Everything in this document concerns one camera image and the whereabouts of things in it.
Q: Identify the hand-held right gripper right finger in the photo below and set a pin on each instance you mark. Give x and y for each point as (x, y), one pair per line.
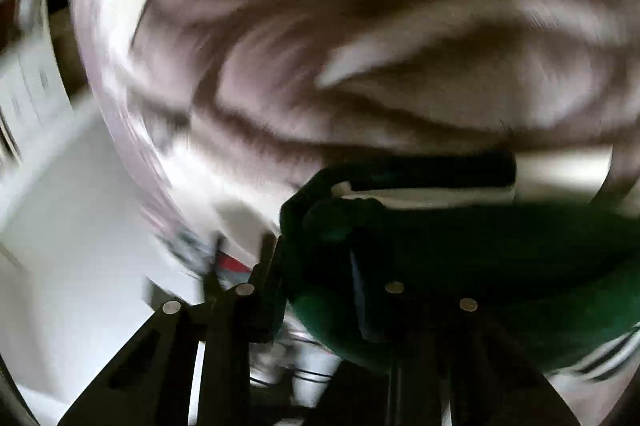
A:
(365, 306)

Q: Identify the green white varsity jacket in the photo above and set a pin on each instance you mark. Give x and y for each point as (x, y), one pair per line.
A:
(475, 256)

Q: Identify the floral purple blanket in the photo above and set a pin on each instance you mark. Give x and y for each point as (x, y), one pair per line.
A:
(350, 31)

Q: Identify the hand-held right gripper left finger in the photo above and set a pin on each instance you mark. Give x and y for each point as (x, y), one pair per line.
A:
(265, 306)

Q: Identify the white drawer unit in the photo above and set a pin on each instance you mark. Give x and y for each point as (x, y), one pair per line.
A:
(75, 206)

